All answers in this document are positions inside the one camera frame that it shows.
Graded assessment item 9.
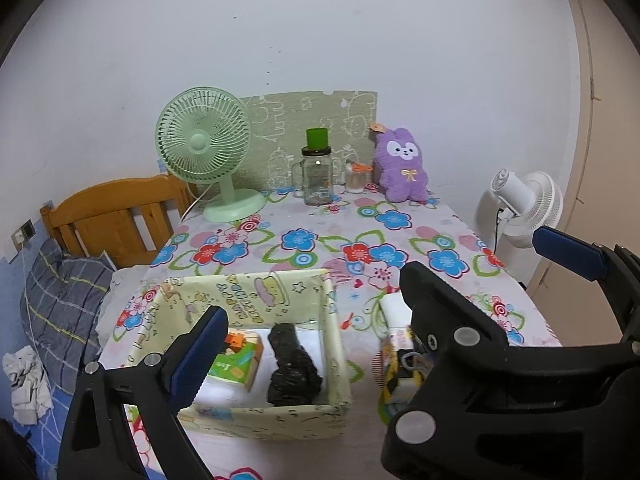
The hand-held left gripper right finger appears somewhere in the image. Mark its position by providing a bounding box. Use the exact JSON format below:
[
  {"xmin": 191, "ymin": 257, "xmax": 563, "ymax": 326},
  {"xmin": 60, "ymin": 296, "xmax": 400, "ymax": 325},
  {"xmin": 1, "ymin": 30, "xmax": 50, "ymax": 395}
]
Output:
[{"xmin": 380, "ymin": 260, "xmax": 640, "ymax": 480}]

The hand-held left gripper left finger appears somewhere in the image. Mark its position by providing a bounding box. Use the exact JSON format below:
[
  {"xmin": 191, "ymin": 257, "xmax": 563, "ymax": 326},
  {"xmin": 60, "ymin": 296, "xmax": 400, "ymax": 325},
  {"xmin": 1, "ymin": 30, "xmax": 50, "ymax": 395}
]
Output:
[{"xmin": 57, "ymin": 305, "xmax": 229, "ymax": 480}]

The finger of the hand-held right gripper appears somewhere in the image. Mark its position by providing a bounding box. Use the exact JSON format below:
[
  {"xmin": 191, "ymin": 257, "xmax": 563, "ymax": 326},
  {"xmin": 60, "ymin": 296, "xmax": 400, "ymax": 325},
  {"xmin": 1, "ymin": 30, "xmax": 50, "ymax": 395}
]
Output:
[{"xmin": 531, "ymin": 225, "xmax": 640, "ymax": 343}]

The white cloth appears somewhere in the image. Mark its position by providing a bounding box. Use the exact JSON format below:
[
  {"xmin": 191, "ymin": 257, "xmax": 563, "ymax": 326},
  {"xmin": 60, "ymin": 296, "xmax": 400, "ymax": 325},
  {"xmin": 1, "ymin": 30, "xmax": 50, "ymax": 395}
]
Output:
[
  {"xmin": 379, "ymin": 291, "xmax": 417, "ymax": 332},
  {"xmin": 2, "ymin": 344, "xmax": 54, "ymax": 426}
]

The white printed plastic packet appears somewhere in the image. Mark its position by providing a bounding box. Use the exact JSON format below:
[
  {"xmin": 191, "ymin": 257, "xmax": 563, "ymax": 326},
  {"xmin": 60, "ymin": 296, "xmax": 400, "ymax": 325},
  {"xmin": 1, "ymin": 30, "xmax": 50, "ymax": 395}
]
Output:
[{"xmin": 376, "ymin": 326, "xmax": 437, "ymax": 417}]

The cartoon printed storage box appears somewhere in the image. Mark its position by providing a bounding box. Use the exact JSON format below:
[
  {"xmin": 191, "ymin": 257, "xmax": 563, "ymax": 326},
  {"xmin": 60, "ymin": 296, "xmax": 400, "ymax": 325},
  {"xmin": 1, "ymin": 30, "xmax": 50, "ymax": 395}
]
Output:
[{"xmin": 100, "ymin": 269, "xmax": 353, "ymax": 443}]

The green tissue pack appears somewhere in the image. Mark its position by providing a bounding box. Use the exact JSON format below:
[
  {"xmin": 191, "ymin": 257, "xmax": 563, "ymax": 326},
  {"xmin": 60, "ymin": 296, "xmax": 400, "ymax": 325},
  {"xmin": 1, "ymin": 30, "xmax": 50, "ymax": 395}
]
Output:
[{"xmin": 206, "ymin": 330, "xmax": 265, "ymax": 394}]

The white standing fan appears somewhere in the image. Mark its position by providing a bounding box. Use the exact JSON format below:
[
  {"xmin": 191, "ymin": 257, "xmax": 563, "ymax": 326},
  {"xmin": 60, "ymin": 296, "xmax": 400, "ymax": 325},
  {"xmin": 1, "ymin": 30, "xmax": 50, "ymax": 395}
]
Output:
[{"xmin": 473, "ymin": 168, "xmax": 565, "ymax": 262}]

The black rolled cloth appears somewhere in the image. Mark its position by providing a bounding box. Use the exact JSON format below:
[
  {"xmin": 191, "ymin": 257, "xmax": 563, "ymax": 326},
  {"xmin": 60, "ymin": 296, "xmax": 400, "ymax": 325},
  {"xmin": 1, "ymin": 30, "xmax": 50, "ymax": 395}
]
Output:
[{"xmin": 266, "ymin": 323, "xmax": 323, "ymax": 406}]

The beige wooden door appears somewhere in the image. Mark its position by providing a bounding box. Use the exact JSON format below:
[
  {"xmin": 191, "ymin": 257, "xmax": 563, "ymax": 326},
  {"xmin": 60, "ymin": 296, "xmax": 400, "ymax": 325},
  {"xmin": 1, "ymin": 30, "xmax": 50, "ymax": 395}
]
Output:
[{"xmin": 524, "ymin": 0, "xmax": 640, "ymax": 311}]

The purple plush rabbit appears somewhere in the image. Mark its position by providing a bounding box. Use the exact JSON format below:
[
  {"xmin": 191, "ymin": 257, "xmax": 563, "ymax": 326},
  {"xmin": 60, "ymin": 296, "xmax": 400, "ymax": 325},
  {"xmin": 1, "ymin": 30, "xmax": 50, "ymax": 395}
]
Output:
[{"xmin": 369, "ymin": 120, "xmax": 432, "ymax": 204}]

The grey plaid pillow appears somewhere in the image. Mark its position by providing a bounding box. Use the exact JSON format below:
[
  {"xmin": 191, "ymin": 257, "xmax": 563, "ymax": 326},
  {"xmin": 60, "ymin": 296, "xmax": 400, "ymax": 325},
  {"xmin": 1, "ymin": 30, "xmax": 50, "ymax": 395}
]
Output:
[{"xmin": 19, "ymin": 237, "xmax": 117, "ymax": 394}]

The cotton swab jar orange lid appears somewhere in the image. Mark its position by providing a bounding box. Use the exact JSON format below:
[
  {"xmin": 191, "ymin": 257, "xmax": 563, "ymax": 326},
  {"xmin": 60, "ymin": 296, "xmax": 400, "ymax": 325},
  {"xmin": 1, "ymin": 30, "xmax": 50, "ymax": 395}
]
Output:
[{"xmin": 344, "ymin": 158, "xmax": 375, "ymax": 195}]

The floral tablecloth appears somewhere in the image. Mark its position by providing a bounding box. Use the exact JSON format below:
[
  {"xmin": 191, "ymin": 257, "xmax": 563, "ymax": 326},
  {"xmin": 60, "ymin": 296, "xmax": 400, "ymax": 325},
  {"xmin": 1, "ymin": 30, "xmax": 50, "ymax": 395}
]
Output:
[{"xmin": 97, "ymin": 185, "xmax": 564, "ymax": 480}]

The wooden bed headboard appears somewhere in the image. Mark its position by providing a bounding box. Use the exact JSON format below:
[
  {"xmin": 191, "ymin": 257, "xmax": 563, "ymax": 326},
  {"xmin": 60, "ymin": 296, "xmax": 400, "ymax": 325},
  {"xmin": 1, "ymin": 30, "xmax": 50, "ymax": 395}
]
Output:
[{"xmin": 40, "ymin": 173, "xmax": 199, "ymax": 269}]

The white crumpled cloth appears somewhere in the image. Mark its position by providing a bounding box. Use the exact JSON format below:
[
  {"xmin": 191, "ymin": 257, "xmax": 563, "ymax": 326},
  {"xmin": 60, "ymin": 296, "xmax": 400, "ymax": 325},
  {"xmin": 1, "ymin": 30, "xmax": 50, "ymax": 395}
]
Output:
[{"xmin": 2, "ymin": 344, "xmax": 54, "ymax": 426}]

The blue bed sheet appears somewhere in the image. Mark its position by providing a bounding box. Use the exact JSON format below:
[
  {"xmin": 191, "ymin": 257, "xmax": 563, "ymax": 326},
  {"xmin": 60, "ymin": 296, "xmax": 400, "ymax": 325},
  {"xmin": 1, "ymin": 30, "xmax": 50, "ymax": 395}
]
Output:
[{"xmin": 0, "ymin": 350, "xmax": 77, "ymax": 480}]

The glass jar mug green lid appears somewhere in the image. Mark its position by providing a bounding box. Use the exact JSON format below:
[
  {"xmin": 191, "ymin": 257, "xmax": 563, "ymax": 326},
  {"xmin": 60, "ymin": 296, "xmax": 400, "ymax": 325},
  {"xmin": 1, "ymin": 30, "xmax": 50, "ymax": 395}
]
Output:
[{"xmin": 293, "ymin": 128, "xmax": 335, "ymax": 206}]

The green desk fan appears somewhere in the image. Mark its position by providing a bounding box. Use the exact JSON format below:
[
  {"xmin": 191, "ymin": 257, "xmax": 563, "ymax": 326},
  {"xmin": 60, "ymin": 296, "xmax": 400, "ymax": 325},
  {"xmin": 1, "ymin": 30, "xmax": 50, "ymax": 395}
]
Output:
[{"xmin": 155, "ymin": 86, "xmax": 267, "ymax": 223}]

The green cartoon printed board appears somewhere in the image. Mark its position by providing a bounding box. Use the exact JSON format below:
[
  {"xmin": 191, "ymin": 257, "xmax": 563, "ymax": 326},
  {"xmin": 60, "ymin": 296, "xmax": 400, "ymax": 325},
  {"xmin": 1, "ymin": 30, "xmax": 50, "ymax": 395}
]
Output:
[{"xmin": 239, "ymin": 91, "xmax": 379, "ymax": 194}]

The white fan cable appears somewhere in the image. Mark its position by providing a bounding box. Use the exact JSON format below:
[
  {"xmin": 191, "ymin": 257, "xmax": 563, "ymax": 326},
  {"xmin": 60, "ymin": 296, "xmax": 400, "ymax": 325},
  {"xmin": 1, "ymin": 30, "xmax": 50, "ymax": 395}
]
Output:
[{"xmin": 179, "ymin": 184, "xmax": 214, "ymax": 224}]

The wall socket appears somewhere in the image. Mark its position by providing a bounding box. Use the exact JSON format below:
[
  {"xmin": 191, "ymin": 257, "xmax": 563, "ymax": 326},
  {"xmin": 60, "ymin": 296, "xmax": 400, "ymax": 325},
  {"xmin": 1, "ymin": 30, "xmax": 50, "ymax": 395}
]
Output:
[{"xmin": 10, "ymin": 218, "xmax": 37, "ymax": 254}]

